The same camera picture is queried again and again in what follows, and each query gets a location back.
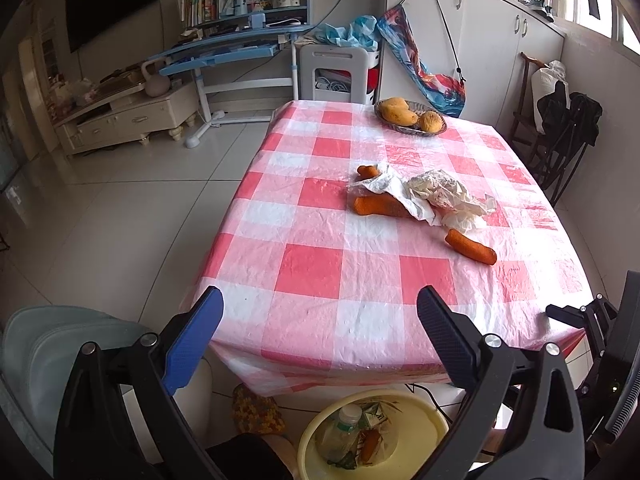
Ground row of books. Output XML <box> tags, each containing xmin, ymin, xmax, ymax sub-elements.
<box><xmin>175</xmin><ymin>0</ymin><xmax>222</xmax><ymax>27</ymax></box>

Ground colourful drawstring bag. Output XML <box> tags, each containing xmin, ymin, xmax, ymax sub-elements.
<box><xmin>376</xmin><ymin>0</ymin><xmax>469</xmax><ymax>119</ymax></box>

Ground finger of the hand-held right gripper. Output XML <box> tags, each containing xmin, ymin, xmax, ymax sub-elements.
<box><xmin>546</xmin><ymin>304</ymin><xmax>589</xmax><ymax>330</ymax></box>
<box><xmin>582</xmin><ymin>296</ymin><xmax>619</xmax><ymax>361</ymax></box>

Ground woven fruit basket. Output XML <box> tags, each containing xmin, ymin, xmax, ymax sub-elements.
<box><xmin>374</xmin><ymin>99</ymin><xmax>449</xmax><ymax>136</ymax></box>

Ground white storage cabinet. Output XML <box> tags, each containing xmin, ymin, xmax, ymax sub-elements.
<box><xmin>380</xmin><ymin>0</ymin><xmax>569</xmax><ymax>137</ymax></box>

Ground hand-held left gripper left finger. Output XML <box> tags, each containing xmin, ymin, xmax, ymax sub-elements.
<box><xmin>52</xmin><ymin>286</ymin><xmax>225</xmax><ymax>480</ymax></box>

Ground white plastic storage trolley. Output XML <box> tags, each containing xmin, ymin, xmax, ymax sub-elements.
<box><xmin>298</xmin><ymin>45</ymin><xmax>384</xmax><ymax>106</ymax></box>

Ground cream television cabinet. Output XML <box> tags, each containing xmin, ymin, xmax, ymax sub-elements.
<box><xmin>54</xmin><ymin>80</ymin><xmax>200</xmax><ymax>156</ymax></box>

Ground green snack wrapper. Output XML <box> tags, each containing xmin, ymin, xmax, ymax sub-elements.
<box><xmin>331</xmin><ymin>451</ymin><xmax>362</xmax><ymax>472</ymax></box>

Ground pink kettlebell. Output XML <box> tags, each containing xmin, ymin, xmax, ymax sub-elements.
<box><xmin>141</xmin><ymin>59</ymin><xmax>171</xmax><ymax>97</ymax></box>

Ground yellow plastic basin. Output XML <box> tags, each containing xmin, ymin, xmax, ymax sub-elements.
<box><xmin>297</xmin><ymin>389</ymin><xmax>450</xmax><ymax>480</ymax></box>

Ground wooden folding chair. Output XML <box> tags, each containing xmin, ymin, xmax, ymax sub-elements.
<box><xmin>510</xmin><ymin>51</ymin><xmax>604</xmax><ymax>207</ymax></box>

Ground white stuffed bag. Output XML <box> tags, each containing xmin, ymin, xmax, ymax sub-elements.
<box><xmin>531</xmin><ymin>60</ymin><xmax>569</xmax><ymax>132</ymax></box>

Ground blue plastic bag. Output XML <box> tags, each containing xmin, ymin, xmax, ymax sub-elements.
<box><xmin>314</xmin><ymin>15</ymin><xmax>379</xmax><ymax>52</ymax></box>

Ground black wall television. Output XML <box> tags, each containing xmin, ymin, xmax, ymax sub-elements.
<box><xmin>65</xmin><ymin>0</ymin><xmax>164</xmax><ymax>54</ymax></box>

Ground large yellow mango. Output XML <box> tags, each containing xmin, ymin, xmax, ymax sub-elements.
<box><xmin>377</xmin><ymin>97</ymin><xmax>419</xmax><ymax>126</ymax></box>

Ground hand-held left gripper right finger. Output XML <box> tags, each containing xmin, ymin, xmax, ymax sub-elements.
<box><xmin>415</xmin><ymin>286</ymin><xmax>586</xmax><ymax>480</ymax></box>

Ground clear plastic bottle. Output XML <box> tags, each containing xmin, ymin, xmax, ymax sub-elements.
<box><xmin>319</xmin><ymin>404</ymin><xmax>364</xmax><ymax>464</ymax></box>

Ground black cable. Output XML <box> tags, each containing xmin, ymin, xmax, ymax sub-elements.
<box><xmin>405</xmin><ymin>383</ymin><xmax>452</xmax><ymax>422</ymax></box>

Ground person's black clothing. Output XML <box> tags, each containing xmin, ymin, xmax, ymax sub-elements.
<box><xmin>210</xmin><ymin>432</ymin><xmax>301</xmax><ymax>480</ymax></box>

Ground grey green plastic chair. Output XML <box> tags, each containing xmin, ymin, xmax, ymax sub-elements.
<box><xmin>0</xmin><ymin>306</ymin><xmax>157</xmax><ymax>463</ymax></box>

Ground red white checkered tablecloth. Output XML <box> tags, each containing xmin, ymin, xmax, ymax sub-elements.
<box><xmin>180</xmin><ymin>100</ymin><xmax>594</xmax><ymax>397</ymax></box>

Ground white plastic bag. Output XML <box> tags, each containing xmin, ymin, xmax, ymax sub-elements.
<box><xmin>406</xmin><ymin>169</ymin><xmax>497</xmax><ymax>235</ymax></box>
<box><xmin>349</xmin><ymin>162</ymin><xmax>437</xmax><ymax>225</ymax></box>

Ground yellow crochet cushion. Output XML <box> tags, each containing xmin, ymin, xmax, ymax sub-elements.
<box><xmin>231</xmin><ymin>383</ymin><xmax>287</xmax><ymax>436</ymax></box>

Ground blue study desk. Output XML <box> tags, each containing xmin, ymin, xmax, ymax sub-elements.
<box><xmin>146</xmin><ymin>0</ymin><xmax>317</xmax><ymax>149</ymax></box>

